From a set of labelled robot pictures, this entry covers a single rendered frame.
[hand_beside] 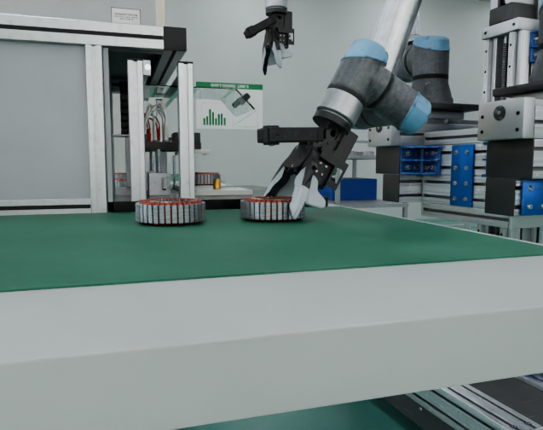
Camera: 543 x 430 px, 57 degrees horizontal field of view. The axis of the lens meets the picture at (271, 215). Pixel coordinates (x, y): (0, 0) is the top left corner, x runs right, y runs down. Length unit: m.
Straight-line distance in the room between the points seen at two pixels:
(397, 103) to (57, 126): 0.64
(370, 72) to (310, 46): 6.32
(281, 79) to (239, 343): 6.75
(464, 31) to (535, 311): 8.19
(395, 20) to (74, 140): 0.69
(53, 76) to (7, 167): 0.19
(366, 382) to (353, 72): 0.66
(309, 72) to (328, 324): 6.88
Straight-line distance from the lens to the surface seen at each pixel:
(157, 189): 1.21
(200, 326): 0.31
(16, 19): 1.07
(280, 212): 0.81
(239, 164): 6.75
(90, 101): 1.04
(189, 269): 0.46
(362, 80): 0.91
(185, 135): 1.06
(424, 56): 1.76
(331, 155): 0.87
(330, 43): 7.35
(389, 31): 1.11
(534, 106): 1.26
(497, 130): 1.29
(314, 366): 0.31
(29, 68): 1.07
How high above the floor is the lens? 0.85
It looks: 6 degrees down
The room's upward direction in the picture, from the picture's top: straight up
